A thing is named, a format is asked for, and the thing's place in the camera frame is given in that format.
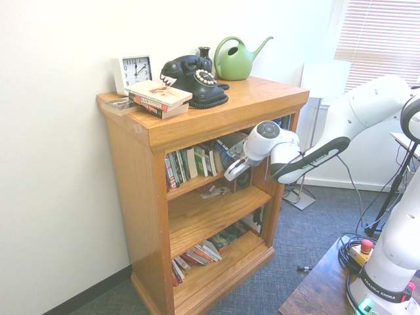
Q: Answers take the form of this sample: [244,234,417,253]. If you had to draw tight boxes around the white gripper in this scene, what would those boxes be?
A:
[224,158,254,182]

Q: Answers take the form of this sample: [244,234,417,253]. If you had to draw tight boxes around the blue paperback book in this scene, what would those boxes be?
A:
[215,133,249,169]

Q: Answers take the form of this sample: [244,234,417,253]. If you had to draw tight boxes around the cream paperback book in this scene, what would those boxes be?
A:
[213,150,226,173]

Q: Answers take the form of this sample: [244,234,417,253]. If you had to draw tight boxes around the green spine book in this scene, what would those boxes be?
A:
[193,146,207,178]

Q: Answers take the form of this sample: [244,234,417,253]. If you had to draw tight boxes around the white black cover book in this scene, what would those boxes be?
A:
[242,206,265,236]

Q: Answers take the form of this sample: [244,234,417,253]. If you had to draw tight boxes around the dark green cover book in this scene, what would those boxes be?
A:
[209,225,251,252]

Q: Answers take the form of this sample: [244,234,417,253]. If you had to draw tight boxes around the red white spine book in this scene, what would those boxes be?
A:
[163,153,175,193]

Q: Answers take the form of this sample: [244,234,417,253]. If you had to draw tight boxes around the red black spine book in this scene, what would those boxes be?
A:
[139,103,190,119]

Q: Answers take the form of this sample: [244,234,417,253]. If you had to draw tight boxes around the black orange spine book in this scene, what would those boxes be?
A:
[128,93,190,112]

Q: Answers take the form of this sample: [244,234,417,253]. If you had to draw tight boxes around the small dark paperback book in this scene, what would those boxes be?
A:
[100,96,138,117]

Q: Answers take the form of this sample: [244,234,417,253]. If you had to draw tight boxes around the small round speaker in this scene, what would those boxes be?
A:
[236,169,253,188]

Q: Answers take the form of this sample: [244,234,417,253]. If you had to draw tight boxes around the loose papers pile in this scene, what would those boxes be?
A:
[199,184,232,200]

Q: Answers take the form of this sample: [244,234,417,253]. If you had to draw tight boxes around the wooden bookshelf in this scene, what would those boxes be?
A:
[96,75,310,315]

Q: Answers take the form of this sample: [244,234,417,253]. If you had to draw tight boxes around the black rotary telephone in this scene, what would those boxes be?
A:
[159,54,230,110]

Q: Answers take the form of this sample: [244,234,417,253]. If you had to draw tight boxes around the green plastic watering can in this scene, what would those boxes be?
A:
[214,35,274,81]

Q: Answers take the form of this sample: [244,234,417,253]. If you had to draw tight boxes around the black vase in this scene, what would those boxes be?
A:
[198,46,213,72]

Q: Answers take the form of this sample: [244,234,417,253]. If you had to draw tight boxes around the white shade floor lamp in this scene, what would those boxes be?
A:
[282,60,352,211]

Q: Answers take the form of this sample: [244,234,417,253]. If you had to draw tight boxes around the white square clock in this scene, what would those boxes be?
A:
[110,54,154,96]

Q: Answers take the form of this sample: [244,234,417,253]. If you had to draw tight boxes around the yellow red emergency stop button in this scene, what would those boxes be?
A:
[349,239,375,267]

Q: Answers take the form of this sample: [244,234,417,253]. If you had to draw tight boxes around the black tripod stand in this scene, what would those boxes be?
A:
[364,131,420,236]

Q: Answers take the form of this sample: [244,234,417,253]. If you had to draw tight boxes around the window blinds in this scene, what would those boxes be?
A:
[334,0,420,91]

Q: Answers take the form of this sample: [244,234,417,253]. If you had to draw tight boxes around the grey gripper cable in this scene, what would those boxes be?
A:
[337,156,367,232]

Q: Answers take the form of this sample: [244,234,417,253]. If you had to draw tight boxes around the black coiled cable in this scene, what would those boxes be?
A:
[337,232,371,274]

